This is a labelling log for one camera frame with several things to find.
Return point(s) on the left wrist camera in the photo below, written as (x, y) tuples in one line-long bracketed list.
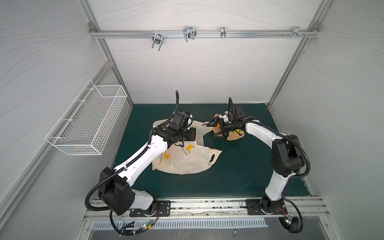
[(179, 121)]

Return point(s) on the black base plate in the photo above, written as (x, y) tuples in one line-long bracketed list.
[(253, 207), (157, 208)]

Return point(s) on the white wire basket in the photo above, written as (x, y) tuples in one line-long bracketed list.
[(86, 125)]

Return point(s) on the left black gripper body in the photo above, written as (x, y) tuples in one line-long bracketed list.
[(186, 135)]

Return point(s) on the metal bracket with bolts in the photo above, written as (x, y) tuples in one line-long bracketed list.
[(295, 34)]

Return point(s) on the pink wavy fruit bowl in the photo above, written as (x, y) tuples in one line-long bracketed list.
[(232, 135)]

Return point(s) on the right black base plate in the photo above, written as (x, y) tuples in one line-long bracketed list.
[(253, 207)]

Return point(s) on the metal u-bolt clamp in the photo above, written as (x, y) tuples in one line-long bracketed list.
[(189, 33), (157, 39)]

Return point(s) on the cream banana-print plastic bag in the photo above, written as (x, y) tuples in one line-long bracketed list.
[(189, 157)]

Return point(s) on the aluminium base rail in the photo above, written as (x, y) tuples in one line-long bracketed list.
[(188, 208)]

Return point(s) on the aluminium top crossbar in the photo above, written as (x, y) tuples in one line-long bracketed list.
[(201, 34)]

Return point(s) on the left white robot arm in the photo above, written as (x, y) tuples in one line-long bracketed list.
[(116, 184)]

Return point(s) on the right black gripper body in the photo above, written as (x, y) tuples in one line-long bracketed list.
[(223, 129)]

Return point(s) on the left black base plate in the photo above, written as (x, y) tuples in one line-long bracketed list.
[(157, 208)]

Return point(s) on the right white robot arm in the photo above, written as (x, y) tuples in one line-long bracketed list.
[(287, 155)]

